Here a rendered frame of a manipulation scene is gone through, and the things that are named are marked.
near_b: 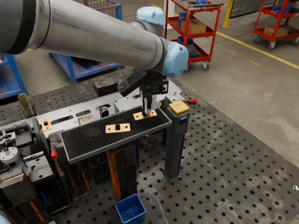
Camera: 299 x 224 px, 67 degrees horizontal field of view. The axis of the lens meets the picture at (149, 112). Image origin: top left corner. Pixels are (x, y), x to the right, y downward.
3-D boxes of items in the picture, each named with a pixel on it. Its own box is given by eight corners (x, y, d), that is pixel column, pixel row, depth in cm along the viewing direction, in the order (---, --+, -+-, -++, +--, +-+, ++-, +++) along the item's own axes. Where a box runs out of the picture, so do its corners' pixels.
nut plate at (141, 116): (153, 109, 86) (153, 107, 86) (157, 115, 84) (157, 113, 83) (132, 114, 84) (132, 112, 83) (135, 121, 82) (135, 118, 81)
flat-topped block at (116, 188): (131, 185, 113) (126, 119, 84) (139, 198, 108) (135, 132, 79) (113, 194, 109) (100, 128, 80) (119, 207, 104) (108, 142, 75)
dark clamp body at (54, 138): (85, 176, 117) (67, 122, 92) (92, 197, 108) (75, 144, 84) (64, 185, 113) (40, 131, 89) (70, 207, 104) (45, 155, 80)
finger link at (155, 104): (162, 116, 82) (163, 95, 77) (147, 120, 81) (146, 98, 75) (159, 111, 85) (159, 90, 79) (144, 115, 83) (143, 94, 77)
